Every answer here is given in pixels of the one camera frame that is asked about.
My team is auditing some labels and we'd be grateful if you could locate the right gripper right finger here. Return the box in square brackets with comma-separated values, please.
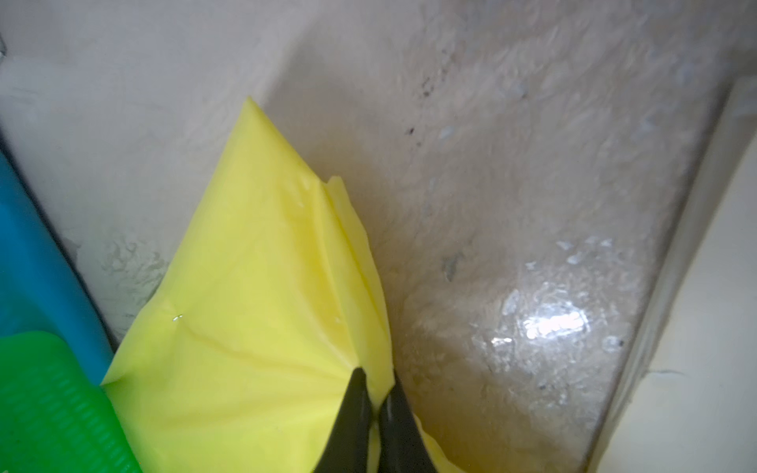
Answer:
[378, 374, 438, 473]

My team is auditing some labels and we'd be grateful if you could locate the large yellow raincoat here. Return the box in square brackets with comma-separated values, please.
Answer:
[101, 97, 468, 473]

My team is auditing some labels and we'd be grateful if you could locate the green plastic basket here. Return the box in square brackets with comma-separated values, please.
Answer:
[1, 331, 141, 472]

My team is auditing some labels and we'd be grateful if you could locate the blue folded raincoat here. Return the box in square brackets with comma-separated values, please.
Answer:
[1, 157, 114, 384]

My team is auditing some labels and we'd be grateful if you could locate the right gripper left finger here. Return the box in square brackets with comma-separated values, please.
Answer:
[313, 368, 374, 473]

